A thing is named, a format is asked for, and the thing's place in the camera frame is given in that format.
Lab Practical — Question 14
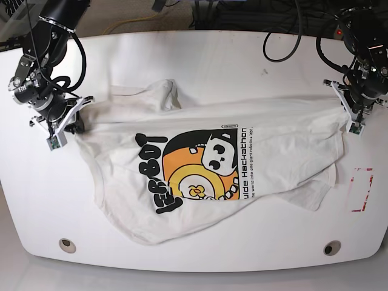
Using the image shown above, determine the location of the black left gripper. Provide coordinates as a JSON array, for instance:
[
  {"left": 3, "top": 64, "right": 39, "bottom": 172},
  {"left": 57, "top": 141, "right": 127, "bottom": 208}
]
[{"left": 346, "top": 69, "right": 387, "bottom": 114}]

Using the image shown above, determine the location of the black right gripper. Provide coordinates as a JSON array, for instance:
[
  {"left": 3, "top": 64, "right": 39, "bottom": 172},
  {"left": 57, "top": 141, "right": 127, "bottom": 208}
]
[{"left": 13, "top": 87, "right": 85, "bottom": 134}]

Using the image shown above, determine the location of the white printed T-shirt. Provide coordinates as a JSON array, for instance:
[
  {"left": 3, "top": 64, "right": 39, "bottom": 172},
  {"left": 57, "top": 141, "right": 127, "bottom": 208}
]
[{"left": 76, "top": 80, "right": 349, "bottom": 245}]

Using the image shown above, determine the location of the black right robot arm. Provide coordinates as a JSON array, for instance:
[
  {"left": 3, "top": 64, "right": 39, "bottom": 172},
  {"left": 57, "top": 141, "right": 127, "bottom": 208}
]
[{"left": 8, "top": 0, "right": 91, "bottom": 135}]

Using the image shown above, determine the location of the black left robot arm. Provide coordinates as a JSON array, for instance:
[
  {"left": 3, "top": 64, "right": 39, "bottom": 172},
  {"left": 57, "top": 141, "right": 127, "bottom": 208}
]
[{"left": 338, "top": 8, "right": 387, "bottom": 113}]

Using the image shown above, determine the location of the black power strip red light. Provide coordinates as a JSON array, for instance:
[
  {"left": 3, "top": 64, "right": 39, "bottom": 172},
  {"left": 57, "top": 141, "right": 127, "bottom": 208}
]
[{"left": 333, "top": 27, "right": 344, "bottom": 40}]

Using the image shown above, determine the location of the red tape rectangle marking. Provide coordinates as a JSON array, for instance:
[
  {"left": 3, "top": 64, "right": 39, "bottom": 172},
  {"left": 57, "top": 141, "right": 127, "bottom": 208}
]
[{"left": 347, "top": 168, "right": 374, "bottom": 213}]

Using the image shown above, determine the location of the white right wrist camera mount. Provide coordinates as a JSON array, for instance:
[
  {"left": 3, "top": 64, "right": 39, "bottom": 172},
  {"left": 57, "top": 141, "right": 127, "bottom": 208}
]
[{"left": 29, "top": 96, "right": 95, "bottom": 151}]

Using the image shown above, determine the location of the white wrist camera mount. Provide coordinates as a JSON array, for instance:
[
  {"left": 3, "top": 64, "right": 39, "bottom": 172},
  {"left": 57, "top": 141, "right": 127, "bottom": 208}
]
[
  {"left": 29, "top": 96, "right": 95, "bottom": 151},
  {"left": 323, "top": 79, "right": 387, "bottom": 136}
]

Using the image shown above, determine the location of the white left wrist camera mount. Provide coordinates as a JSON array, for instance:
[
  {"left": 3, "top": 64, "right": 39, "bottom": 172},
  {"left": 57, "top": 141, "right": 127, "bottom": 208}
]
[{"left": 323, "top": 79, "right": 387, "bottom": 136}]

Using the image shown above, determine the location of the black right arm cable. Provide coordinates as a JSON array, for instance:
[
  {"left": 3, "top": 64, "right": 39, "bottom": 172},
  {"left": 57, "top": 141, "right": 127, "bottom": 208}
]
[{"left": 50, "top": 30, "right": 89, "bottom": 93}]

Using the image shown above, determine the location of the left table cable grommet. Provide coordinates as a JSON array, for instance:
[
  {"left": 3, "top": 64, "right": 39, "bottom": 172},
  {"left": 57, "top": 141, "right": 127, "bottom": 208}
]
[{"left": 59, "top": 238, "right": 76, "bottom": 254}]

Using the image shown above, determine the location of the table cable grommet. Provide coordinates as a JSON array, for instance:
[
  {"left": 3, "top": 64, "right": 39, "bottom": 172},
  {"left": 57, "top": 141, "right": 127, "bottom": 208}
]
[
  {"left": 323, "top": 240, "right": 341, "bottom": 256},
  {"left": 59, "top": 238, "right": 76, "bottom": 254}
]

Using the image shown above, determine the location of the right table cable grommet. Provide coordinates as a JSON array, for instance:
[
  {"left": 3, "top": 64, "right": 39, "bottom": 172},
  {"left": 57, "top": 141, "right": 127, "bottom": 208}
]
[{"left": 323, "top": 240, "right": 341, "bottom": 256}]

